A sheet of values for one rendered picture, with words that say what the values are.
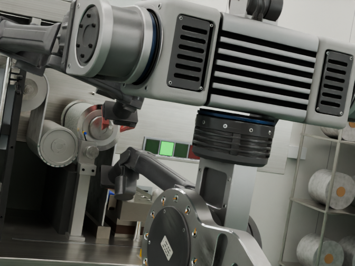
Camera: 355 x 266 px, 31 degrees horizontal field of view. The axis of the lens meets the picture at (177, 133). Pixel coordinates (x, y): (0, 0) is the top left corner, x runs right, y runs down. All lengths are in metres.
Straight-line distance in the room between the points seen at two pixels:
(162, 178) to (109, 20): 0.83
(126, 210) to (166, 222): 0.99
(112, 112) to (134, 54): 0.98
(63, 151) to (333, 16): 3.92
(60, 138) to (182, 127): 0.63
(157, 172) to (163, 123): 0.75
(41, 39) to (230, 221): 0.50
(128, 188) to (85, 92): 0.59
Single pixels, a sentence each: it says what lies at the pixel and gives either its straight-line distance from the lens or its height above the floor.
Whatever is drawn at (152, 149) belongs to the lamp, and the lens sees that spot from 2.46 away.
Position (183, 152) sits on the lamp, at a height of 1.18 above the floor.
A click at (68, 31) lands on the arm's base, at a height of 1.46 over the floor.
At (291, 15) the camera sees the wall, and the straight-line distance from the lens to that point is 5.43.
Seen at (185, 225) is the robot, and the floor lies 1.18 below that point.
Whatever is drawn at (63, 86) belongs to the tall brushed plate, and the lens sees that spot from 2.36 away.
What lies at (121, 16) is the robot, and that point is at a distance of 0.96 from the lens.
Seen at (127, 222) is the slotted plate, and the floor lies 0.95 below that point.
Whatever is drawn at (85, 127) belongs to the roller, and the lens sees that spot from 2.04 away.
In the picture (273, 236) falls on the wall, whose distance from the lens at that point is 5.56.
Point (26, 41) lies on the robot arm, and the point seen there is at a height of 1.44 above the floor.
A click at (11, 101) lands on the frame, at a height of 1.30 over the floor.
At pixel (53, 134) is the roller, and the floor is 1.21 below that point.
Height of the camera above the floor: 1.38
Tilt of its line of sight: 3 degrees down
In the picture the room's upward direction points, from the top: 9 degrees clockwise
